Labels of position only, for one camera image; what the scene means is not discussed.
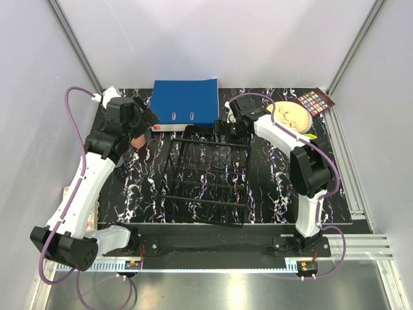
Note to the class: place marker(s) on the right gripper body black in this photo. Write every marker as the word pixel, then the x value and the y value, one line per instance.
pixel 236 130

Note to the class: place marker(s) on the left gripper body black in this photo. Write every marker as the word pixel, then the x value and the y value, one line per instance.
pixel 145 120

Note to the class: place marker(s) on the pink plastic cup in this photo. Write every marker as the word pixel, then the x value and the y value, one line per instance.
pixel 139 142

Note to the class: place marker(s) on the clear drinking glass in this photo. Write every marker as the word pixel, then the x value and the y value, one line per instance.
pixel 221 156

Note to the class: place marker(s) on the peach floral plate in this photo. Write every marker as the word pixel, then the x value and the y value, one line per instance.
pixel 292 115

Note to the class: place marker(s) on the yellow bowl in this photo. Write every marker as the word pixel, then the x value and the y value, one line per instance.
pixel 311 136

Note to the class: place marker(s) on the lilac plastic cup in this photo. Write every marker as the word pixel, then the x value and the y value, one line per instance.
pixel 119 163

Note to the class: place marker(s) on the teal scalloped plate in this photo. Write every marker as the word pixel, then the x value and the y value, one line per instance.
pixel 310 125

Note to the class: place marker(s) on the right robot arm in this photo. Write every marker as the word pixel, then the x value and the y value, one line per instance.
pixel 313 174

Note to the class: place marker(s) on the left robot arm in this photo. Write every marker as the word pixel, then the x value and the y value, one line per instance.
pixel 64 238

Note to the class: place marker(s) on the illustrated book at left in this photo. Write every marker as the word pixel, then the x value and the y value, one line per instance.
pixel 91 223

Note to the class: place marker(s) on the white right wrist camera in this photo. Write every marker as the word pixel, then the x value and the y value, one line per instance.
pixel 243 104

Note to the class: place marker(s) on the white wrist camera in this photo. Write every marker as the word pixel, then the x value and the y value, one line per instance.
pixel 107 95
pixel 243 104

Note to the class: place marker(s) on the blue ring binder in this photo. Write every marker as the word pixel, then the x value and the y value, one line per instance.
pixel 179 104

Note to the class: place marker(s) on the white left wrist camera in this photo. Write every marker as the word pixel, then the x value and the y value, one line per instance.
pixel 107 95

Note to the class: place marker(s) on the black wire dish rack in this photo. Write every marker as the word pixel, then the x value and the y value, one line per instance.
pixel 192 190

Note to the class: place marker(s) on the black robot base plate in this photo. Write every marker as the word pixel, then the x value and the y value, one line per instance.
pixel 183 247

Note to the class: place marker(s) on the aluminium rail frame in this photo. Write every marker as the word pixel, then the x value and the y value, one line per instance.
pixel 360 246

